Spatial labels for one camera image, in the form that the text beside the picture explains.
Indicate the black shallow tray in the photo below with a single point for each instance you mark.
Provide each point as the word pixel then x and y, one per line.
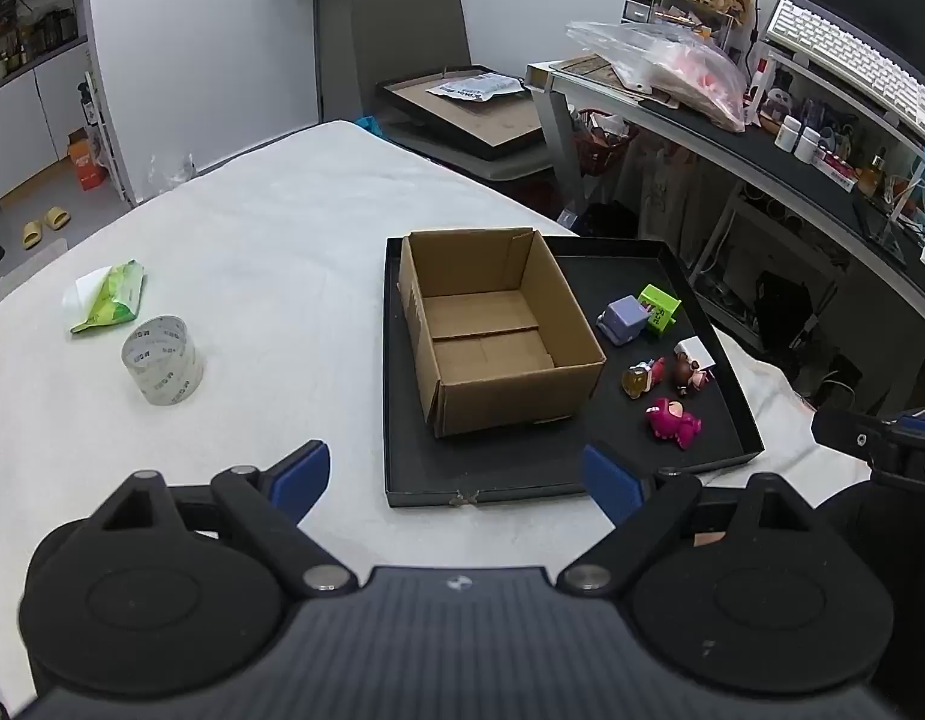
pixel 507 469

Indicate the clear plastic bag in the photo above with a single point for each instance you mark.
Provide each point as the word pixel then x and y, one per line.
pixel 672 67

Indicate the glass top desk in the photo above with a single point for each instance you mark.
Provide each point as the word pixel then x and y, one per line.
pixel 732 142

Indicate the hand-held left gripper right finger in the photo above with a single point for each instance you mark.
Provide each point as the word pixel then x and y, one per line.
pixel 609 484

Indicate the white keyboard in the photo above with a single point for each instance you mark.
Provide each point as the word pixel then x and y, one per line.
pixel 845 52

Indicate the cardboard box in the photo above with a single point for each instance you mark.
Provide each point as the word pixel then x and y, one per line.
pixel 507 390

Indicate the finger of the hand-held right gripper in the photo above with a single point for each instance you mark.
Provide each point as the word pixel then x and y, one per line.
pixel 845 431

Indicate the pink bear figurine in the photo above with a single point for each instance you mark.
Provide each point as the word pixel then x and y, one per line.
pixel 671 421

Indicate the kitchen shelf cabinet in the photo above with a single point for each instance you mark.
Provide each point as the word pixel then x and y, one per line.
pixel 27 22

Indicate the grey chair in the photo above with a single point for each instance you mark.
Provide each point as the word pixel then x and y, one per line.
pixel 402 37

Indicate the white sheet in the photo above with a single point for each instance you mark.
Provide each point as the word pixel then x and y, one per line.
pixel 282 225

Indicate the green cube toy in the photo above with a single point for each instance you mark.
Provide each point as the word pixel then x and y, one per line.
pixel 661 304

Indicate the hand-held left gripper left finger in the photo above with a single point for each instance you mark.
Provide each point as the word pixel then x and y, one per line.
pixel 303 476

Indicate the black bag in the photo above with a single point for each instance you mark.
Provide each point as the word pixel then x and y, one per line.
pixel 612 221

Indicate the beige tote bag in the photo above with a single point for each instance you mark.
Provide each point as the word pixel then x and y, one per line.
pixel 669 191

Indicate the clear tape roll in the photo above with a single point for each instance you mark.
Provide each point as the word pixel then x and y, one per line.
pixel 166 360

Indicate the grey drawer organizer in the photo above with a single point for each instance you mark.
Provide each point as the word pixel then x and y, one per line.
pixel 646 4

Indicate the purple cube toy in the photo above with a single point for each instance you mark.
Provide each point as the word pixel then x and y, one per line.
pixel 624 319

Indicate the yellow slipper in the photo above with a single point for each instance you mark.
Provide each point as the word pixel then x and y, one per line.
pixel 31 235
pixel 56 217

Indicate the brown and pink figurine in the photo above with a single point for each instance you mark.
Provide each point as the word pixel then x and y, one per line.
pixel 686 375

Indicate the orange carton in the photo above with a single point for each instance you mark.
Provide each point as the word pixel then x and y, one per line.
pixel 87 165

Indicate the teal plastic item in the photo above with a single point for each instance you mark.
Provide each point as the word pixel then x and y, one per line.
pixel 370 126

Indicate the white bottle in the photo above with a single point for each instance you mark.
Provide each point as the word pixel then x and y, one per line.
pixel 787 133
pixel 807 146

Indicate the white mail package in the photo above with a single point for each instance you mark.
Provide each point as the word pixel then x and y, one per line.
pixel 474 87

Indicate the green tissue packet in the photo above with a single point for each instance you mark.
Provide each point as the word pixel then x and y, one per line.
pixel 114 300

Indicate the red hat figurine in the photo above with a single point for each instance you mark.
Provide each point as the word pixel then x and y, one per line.
pixel 642 379

